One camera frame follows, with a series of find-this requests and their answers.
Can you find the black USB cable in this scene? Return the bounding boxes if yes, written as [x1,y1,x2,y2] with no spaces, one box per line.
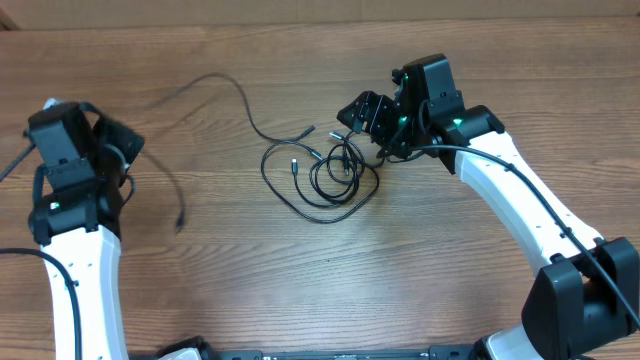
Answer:
[144,72,317,235]

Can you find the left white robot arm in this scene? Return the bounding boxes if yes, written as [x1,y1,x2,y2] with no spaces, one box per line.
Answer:
[27,99,145,359]

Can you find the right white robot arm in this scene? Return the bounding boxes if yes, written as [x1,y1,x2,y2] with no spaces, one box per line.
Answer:
[337,54,639,359]

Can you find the black cable silver plugs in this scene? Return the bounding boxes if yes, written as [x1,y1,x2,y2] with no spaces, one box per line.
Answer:
[260,131,386,224]

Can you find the black cable small plugs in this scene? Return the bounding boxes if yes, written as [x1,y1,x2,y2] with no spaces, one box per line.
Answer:
[291,141,365,209]

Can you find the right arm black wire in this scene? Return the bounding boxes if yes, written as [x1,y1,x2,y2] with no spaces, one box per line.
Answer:
[377,99,640,331]

